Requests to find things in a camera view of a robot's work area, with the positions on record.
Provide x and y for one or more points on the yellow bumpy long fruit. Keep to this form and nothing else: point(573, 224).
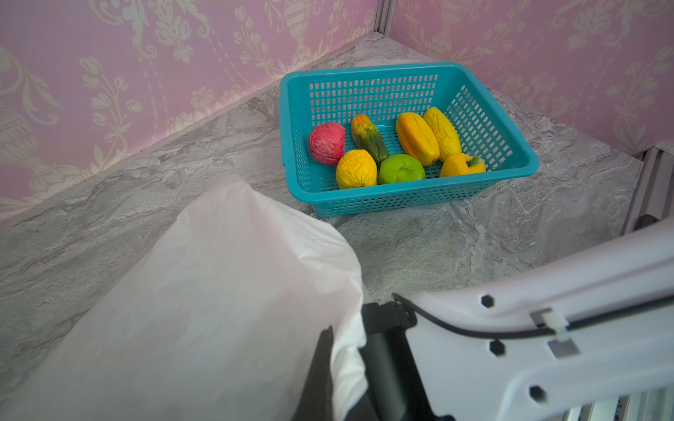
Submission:
point(447, 137)

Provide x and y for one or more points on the white plastic bag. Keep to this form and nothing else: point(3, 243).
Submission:
point(218, 321)

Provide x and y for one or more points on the orange yellow mango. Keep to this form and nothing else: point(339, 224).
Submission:
point(417, 138)

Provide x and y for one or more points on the green fruit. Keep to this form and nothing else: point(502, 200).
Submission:
point(400, 168)

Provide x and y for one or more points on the yellow bell pepper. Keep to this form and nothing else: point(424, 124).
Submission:
point(462, 164)

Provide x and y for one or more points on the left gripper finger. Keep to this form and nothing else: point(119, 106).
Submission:
point(315, 402)

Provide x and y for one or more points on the right corner aluminium post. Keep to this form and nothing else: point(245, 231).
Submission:
point(384, 17)

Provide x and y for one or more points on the green orange papaya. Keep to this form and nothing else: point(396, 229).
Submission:
point(366, 136)

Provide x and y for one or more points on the teal plastic basket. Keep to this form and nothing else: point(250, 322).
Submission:
point(312, 98)

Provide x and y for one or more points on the pink fruit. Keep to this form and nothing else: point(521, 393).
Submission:
point(326, 143)

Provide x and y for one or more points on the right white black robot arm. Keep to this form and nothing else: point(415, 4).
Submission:
point(594, 325)

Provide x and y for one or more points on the aluminium front rail frame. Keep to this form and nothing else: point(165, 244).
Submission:
point(652, 202)

